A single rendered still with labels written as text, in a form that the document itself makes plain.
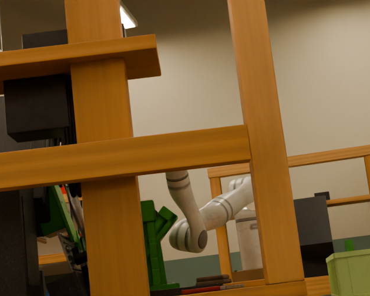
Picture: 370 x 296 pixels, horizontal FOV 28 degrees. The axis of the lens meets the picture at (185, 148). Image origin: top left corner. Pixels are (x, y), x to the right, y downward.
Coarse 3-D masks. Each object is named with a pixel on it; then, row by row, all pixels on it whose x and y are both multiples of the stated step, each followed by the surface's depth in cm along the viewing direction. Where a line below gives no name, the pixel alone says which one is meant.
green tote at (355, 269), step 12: (348, 252) 250; (360, 252) 250; (336, 264) 251; (348, 264) 250; (360, 264) 249; (336, 276) 254; (348, 276) 249; (360, 276) 249; (336, 288) 262; (348, 288) 249; (360, 288) 248
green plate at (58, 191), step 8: (48, 192) 222; (56, 192) 220; (56, 200) 220; (64, 200) 230; (56, 208) 221; (64, 208) 222; (56, 216) 220; (64, 216) 219; (40, 224) 220; (48, 224) 220; (56, 224) 220; (64, 224) 220; (72, 224) 227; (48, 232) 219; (56, 232) 221; (64, 232) 227; (72, 232) 220; (72, 240) 217
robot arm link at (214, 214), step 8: (200, 208) 244; (208, 208) 244; (216, 208) 245; (224, 208) 246; (208, 216) 243; (216, 216) 244; (224, 216) 245; (176, 224) 233; (184, 224) 232; (208, 224) 243; (216, 224) 245; (176, 232) 231; (184, 232) 229; (176, 240) 231; (184, 240) 229; (176, 248) 233; (184, 248) 230
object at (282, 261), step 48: (96, 0) 195; (240, 0) 194; (240, 48) 191; (96, 96) 189; (240, 96) 196; (96, 192) 185; (288, 192) 184; (96, 240) 182; (288, 240) 182; (96, 288) 180; (144, 288) 180
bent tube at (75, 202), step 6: (66, 192) 221; (72, 198) 212; (78, 198) 214; (72, 204) 211; (78, 204) 211; (72, 210) 211; (78, 210) 211; (78, 216) 210; (78, 222) 210; (84, 228) 211; (84, 234) 212
